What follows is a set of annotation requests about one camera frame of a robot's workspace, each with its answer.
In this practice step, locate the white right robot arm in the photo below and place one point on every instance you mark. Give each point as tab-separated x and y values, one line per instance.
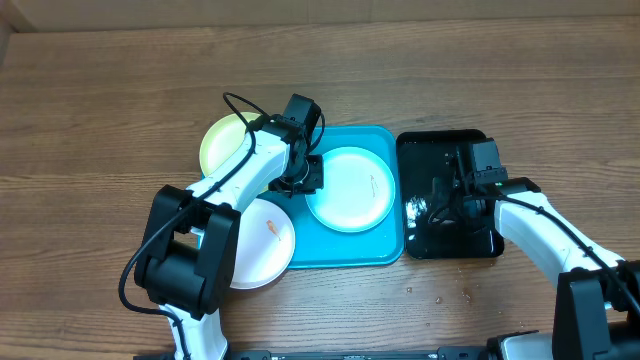
596	314

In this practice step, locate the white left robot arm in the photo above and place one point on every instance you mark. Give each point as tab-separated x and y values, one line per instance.
187	258

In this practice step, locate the teal serving tray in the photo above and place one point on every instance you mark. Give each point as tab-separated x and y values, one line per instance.
318	246

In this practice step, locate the pink white plate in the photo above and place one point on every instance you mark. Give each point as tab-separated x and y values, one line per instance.
266	245

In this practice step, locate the yellow plate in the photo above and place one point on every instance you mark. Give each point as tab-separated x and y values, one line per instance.
224	145

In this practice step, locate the black water tray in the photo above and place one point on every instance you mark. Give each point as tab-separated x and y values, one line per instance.
421	163

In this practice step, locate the light blue plate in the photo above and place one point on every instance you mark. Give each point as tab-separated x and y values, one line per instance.
358	190

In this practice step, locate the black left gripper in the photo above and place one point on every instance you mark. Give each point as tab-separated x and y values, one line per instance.
315	182

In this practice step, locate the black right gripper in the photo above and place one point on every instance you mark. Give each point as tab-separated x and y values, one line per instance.
444	212

